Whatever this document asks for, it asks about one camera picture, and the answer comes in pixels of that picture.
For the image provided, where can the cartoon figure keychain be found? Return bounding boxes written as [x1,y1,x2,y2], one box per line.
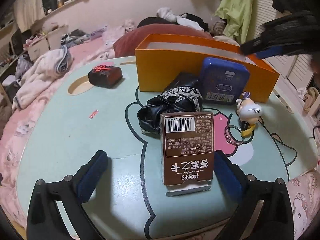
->
[224,91,263,146]

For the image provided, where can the brown card box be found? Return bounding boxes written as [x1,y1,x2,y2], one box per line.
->
[160,112,214,197]

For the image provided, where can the green hanging cloth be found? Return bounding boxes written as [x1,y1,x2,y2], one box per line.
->
[214,0,253,44]

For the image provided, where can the blue tin box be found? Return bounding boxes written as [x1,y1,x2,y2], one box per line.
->
[200,57,250,105]

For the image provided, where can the small red hair clip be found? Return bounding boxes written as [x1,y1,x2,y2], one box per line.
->
[89,110,99,119]

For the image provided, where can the white clothes pile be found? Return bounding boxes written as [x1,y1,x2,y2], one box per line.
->
[157,7,204,31]

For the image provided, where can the orange cardboard box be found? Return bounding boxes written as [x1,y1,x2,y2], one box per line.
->
[135,34,279,103]

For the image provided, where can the white fluffy blanket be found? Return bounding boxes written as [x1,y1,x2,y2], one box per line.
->
[12,46,73,111]

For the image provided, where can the dark brown wrapped block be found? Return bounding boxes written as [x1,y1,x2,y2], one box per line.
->
[88,64,123,89]

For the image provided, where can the red maroon pillow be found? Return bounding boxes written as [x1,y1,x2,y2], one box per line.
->
[113,23,213,57]

